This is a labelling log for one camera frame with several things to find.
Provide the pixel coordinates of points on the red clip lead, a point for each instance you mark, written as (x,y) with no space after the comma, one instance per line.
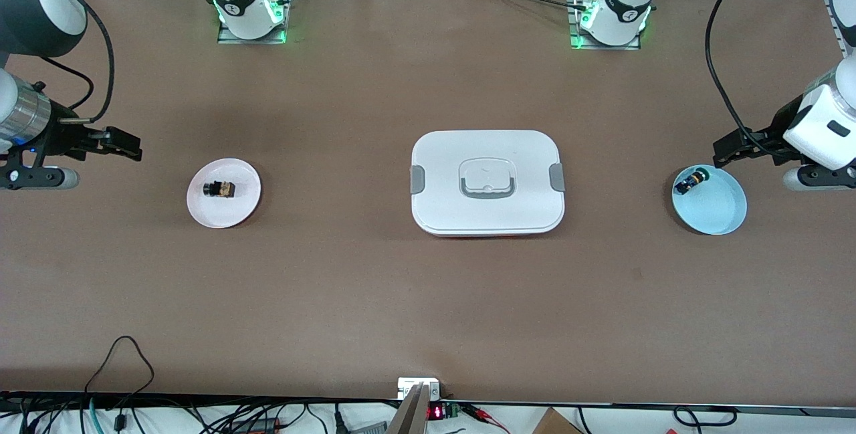
(485,417)

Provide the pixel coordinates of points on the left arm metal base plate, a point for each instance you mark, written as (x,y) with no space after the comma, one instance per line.
(605,47)

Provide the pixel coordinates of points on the white lidded container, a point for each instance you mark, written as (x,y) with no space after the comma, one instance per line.
(441,206)

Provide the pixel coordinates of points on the black power adapter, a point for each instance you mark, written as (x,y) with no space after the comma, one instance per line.
(257,425)

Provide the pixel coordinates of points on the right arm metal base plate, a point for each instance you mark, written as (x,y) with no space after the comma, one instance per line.
(251,41)

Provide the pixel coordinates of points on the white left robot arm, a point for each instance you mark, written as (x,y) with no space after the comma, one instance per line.
(819,126)

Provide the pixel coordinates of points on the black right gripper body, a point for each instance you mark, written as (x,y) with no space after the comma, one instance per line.
(61,134)

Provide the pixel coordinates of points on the light blue round plate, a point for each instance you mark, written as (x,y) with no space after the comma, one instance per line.
(709,210)

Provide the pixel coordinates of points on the grey slanted post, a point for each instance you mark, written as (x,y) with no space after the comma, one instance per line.
(409,417)

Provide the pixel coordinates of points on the brown cardboard piece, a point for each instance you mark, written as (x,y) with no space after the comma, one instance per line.
(555,424)

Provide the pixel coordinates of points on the red digit display board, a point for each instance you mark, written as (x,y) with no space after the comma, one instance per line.
(435,412)

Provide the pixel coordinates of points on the pink round plate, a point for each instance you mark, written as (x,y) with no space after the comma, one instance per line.
(224,216)

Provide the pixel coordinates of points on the small white box device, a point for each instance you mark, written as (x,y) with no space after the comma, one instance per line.
(409,387)

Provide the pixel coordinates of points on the black toy with green tip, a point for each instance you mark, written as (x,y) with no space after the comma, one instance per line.
(690,182)

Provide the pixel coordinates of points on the orange black switch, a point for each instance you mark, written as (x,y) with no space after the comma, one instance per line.
(227,190)

